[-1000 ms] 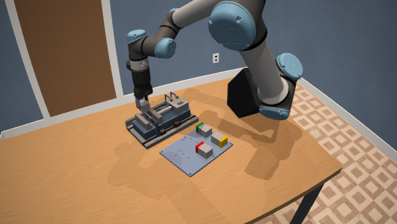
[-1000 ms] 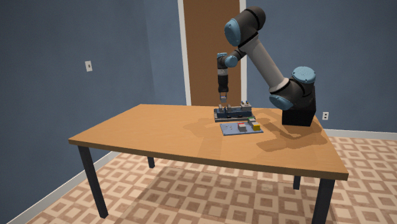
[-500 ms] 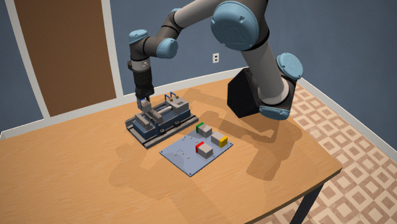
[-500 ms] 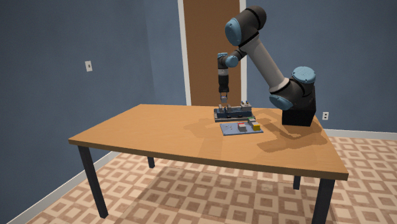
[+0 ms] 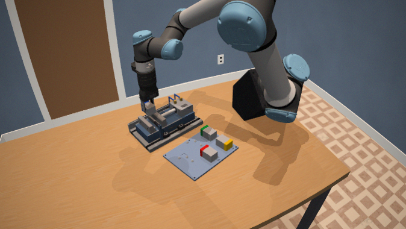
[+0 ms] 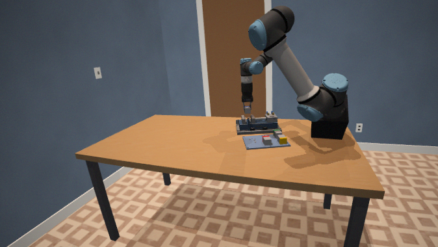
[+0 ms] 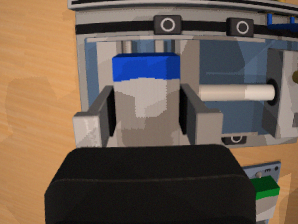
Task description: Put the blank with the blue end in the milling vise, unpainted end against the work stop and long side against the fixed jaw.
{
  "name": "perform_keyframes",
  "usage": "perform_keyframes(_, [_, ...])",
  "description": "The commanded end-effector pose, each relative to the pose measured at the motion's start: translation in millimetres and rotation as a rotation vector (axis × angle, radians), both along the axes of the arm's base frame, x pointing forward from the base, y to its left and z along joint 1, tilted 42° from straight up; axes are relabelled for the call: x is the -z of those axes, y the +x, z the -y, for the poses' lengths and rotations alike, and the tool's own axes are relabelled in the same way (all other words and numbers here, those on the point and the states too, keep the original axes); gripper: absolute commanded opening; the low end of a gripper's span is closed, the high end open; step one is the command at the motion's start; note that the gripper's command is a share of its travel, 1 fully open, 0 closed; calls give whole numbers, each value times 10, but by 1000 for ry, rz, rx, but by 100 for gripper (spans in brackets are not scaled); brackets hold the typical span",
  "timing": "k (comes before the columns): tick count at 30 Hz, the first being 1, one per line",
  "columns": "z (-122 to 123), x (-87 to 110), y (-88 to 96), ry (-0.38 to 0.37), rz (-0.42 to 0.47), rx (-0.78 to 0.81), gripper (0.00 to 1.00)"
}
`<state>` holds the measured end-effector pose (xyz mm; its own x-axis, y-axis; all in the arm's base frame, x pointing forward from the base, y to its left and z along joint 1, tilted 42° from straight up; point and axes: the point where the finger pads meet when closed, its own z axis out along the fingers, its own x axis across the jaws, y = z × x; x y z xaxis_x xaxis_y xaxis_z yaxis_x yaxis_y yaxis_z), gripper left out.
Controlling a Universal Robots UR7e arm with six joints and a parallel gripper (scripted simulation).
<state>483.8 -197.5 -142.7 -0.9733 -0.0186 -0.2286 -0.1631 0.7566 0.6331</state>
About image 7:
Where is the grey block with blue end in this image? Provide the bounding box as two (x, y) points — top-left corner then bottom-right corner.
(112, 52), (180, 147)

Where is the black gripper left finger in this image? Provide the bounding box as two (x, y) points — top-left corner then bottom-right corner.
(72, 85), (117, 148)

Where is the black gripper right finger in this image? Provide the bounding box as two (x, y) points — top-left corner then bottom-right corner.
(179, 84), (223, 145)

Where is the grey metal block with green end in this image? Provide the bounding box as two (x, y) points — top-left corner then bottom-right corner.
(250, 175), (280, 222)

